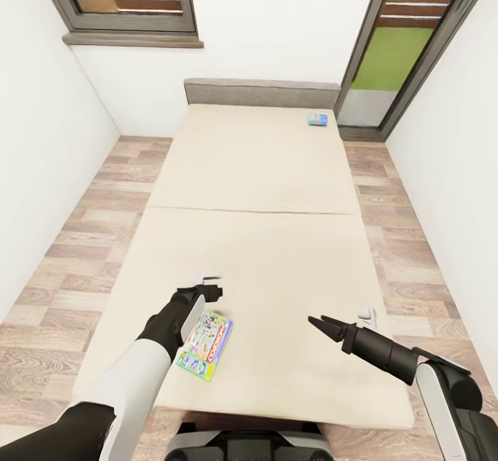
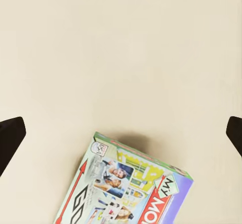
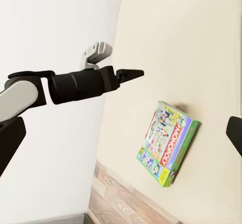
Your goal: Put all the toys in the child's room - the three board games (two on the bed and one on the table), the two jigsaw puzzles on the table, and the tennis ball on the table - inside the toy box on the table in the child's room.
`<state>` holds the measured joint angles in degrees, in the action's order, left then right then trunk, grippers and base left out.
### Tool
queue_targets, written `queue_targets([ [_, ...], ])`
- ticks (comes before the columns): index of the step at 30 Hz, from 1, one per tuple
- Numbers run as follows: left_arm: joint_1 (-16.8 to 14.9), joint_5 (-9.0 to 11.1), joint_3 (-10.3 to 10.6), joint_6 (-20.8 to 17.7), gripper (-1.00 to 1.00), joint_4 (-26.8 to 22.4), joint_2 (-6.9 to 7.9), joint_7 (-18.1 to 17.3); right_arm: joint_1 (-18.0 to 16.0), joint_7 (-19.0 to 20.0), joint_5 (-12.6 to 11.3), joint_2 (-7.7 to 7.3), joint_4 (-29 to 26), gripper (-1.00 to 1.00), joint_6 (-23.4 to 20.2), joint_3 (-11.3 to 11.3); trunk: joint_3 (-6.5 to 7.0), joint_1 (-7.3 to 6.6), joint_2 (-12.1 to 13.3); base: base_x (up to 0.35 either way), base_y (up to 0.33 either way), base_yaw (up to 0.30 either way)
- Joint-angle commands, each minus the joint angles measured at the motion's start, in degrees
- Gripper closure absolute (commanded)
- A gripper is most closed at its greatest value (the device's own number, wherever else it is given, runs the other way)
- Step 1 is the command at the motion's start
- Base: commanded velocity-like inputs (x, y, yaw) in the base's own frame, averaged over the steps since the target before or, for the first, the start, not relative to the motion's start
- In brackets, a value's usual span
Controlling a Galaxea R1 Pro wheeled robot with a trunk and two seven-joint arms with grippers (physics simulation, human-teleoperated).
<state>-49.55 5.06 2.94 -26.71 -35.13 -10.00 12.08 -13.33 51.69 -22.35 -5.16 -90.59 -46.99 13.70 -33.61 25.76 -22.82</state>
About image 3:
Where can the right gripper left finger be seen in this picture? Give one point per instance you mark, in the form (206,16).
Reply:
(12,133)

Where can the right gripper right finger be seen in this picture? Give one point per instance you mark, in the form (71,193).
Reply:
(234,132)

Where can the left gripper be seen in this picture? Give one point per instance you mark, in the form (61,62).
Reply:
(93,83)

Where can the board game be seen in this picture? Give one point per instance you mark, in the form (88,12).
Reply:
(166,141)

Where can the bed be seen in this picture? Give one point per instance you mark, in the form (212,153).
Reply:
(191,54)

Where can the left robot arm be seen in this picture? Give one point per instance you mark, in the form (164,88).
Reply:
(24,89)

